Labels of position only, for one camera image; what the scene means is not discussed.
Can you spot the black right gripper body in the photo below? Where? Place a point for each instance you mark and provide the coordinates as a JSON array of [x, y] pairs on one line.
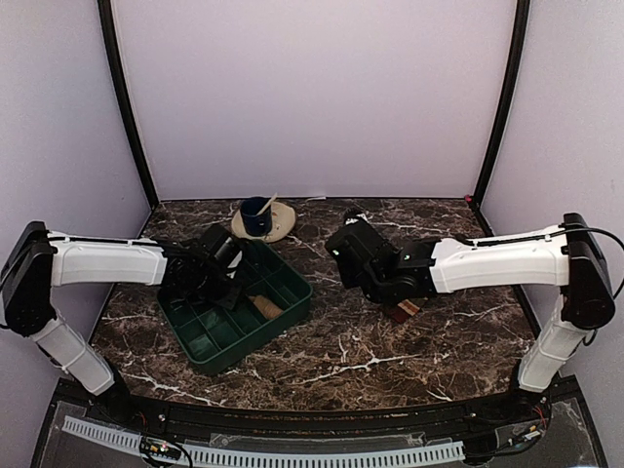
[[372, 292]]

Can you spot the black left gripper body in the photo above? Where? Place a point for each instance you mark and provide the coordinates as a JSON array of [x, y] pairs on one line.
[[209, 289]]

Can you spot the striped brown red sock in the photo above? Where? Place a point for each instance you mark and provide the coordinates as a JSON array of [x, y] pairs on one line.
[[404, 310]]

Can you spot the tan sock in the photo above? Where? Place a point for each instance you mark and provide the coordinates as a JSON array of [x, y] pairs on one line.
[[266, 307]]

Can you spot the green plastic divided tray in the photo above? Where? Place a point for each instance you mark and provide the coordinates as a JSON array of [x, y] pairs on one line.
[[213, 338]]

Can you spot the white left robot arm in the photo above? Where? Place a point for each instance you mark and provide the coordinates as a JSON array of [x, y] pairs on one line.
[[42, 260]]

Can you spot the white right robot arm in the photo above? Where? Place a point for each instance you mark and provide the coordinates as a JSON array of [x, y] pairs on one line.
[[564, 255]]

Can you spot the dark blue cup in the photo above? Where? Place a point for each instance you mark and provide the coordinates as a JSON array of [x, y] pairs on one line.
[[254, 225]]

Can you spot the wooden stick in cup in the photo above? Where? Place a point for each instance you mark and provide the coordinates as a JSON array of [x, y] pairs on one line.
[[267, 205]]

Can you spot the small circuit board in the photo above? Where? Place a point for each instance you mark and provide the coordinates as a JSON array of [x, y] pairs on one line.
[[157, 449]]

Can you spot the black left frame post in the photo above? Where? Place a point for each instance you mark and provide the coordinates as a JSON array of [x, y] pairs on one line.
[[121, 90]]

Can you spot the black frame post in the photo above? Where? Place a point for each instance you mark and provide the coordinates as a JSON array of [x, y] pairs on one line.
[[505, 100], [121, 90]]

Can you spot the black front rail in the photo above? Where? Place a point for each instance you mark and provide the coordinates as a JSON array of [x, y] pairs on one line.
[[471, 416]]

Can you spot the white slotted cable duct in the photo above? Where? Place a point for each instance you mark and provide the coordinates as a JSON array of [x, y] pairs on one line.
[[235, 451]]

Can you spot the black right frame post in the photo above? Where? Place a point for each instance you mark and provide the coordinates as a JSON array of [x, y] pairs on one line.
[[505, 100]]

